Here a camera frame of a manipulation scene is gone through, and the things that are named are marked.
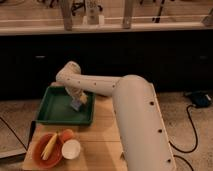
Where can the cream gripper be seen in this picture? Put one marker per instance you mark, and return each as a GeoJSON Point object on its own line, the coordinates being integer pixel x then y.
{"type": "Point", "coordinates": [83, 98]}

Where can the blue sponge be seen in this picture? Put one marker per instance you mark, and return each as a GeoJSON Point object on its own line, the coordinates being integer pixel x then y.
{"type": "Point", "coordinates": [76, 104]}

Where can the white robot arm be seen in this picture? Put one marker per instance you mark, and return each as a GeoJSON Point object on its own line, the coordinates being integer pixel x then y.
{"type": "Point", "coordinates": [142, 130]}

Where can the green plastic tray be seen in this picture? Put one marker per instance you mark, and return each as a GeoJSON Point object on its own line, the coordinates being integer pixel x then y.
{"type": "Point", "coordinates": [55, 108]}

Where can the orange fruit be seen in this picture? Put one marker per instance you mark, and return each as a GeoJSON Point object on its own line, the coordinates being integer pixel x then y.
{"type": "Point", "coordinates": [67, 134]}

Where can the yellow corn cob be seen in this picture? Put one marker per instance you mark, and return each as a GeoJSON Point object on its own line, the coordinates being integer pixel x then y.
{"type": "Point", "coordinates": [48, 148]}

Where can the black device on floor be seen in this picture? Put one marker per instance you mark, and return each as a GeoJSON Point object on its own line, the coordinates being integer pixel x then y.
{"type": "Point", "coordinates": [199, 99]}

